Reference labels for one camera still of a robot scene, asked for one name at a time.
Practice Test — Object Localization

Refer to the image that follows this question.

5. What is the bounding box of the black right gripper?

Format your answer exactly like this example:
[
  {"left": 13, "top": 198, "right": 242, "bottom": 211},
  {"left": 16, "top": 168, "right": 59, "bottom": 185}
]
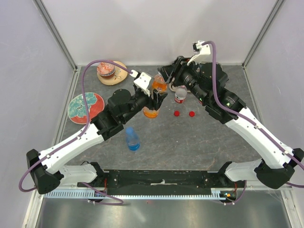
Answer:
[{"left": 158, "top": 55, "right": 209, "bottom": 104}]

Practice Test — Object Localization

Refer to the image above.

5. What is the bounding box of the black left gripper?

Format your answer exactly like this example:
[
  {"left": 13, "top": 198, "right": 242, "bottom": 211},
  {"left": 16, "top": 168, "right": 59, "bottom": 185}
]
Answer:
[{"left": 122, "top": 85, "right": 168, "bottom": 124}]

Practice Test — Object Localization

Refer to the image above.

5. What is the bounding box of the orange drink bottle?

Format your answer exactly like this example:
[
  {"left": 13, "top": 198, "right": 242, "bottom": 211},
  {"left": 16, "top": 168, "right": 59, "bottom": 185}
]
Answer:
[{"left": 142, "top": 74, "right": 167, "bottom": 119}]

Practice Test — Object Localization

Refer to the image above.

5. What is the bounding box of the clear bottle red cap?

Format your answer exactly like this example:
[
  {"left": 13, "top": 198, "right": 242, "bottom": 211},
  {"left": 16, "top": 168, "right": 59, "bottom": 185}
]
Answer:
[{"left": 174, "top": 85, "right": 188, "bottom": 104}]

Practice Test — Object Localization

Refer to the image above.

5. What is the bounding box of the blue water bottle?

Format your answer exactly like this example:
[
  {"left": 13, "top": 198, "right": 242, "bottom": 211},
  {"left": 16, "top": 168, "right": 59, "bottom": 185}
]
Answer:
[{"left": 125, "top": 127, "right": 140, "bottom": 152}]

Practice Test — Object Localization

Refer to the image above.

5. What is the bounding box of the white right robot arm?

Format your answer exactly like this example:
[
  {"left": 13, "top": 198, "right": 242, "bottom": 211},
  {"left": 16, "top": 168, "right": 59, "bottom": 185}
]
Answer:
[{"left": 158, "top": 56, "right": 304, "bottom": 189}]

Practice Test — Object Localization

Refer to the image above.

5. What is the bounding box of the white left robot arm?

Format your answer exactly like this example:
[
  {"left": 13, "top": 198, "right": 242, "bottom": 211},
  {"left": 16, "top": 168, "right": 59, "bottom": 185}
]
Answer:
[{"left": 27, "top": 89, "right": 167, "bottom": 194}]

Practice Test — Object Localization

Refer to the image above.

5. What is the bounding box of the beige floral plate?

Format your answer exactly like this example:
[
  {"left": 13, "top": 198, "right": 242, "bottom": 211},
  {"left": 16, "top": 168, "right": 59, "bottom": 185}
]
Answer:
[{"left": 97, "top": 65, "right": 128, "bottom": 86}]

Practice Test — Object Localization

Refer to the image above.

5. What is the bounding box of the red patterned bowl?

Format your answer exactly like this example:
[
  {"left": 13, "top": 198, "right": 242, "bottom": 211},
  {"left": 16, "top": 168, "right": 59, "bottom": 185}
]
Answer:
[{"left": 97, "top": 62, "right": 116, "bottom": 77}]

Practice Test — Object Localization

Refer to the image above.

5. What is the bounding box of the teal red floral plate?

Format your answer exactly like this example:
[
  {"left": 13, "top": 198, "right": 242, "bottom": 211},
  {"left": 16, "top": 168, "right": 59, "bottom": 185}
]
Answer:
[{"left": 67, "top": 92, "right": 105, "bottom": 124}]

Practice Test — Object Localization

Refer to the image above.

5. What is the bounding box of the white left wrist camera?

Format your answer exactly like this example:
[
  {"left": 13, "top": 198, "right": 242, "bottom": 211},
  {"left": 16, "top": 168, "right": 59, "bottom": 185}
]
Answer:
[{"left": 130, "top": 70, "right": 153, "bottom": 96}]

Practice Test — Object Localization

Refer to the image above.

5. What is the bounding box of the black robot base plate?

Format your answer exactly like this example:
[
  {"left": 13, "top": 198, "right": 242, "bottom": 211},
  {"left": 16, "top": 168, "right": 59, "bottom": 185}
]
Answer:
[{"left": 89, "top": 170, "right": 245, "bottom": 195}]

